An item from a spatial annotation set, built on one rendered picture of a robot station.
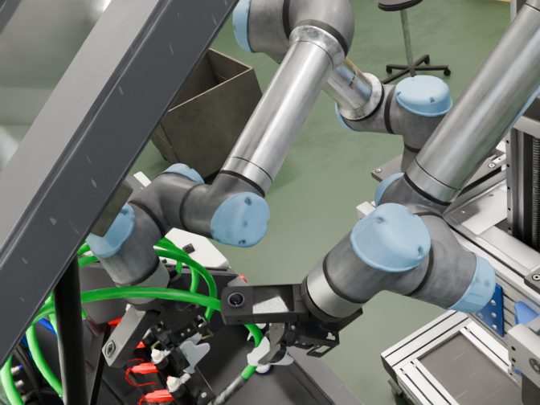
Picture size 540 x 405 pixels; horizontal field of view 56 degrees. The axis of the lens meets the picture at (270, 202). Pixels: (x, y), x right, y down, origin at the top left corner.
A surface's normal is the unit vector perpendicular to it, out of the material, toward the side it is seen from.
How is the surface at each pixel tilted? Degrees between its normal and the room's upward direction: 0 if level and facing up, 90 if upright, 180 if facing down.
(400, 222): 45
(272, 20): 72
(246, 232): 90
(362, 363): 0
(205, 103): 90
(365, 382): 0
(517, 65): 65
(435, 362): 0
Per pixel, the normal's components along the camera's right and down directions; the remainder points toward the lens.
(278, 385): -0.29, -0.76
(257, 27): -0.60, 0.51
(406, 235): 0.45, -0.58
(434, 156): -0.77, -0.04
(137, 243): 0.77, 0.11
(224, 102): 0.47, 0.41
